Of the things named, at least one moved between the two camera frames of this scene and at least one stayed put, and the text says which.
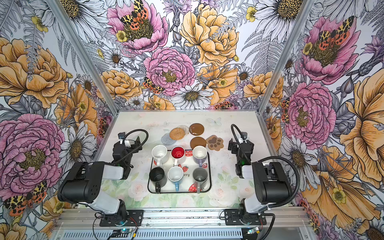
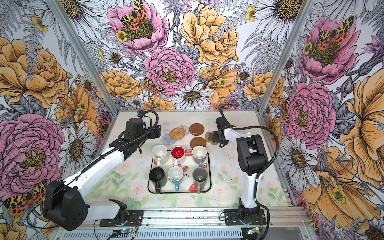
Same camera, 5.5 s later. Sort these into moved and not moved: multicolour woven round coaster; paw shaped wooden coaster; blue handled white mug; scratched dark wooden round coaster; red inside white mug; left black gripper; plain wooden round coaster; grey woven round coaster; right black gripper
Moved: left black gripper; paw shaped wooden coaster; right black gripper
Not moved: plain wooden round coaster; grey woven round coaster; red inside white mug; scratched dark wooden round coaster; multicolour woven round coaster; blue handled white mug
